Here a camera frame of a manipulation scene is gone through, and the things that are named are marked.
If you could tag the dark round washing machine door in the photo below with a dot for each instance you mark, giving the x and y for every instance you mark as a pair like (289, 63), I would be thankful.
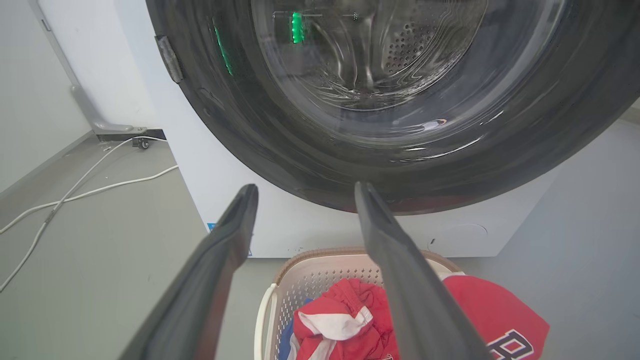
(400, 100)

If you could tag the beige perforated laundry basket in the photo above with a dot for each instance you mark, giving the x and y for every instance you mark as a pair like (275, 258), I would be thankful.
(320, 280)

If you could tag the white washing machine body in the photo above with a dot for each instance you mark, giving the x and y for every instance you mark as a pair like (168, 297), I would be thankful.
(300, 220)

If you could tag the white stand with wheeled foot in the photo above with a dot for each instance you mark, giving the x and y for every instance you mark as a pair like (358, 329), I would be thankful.
(95, 105)

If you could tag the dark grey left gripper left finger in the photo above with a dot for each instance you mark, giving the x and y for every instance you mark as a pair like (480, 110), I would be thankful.
(200, 290)

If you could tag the blue garment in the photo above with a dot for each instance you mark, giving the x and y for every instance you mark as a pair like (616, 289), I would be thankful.
(286, 340)

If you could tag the red and white jacket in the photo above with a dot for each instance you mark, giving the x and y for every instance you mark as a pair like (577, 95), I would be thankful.
(345, 320)

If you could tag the red shirt with letter print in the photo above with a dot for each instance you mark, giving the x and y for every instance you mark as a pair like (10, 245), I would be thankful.
(500, 315)

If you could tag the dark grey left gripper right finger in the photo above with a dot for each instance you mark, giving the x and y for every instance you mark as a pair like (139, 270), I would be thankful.
(415, 295)

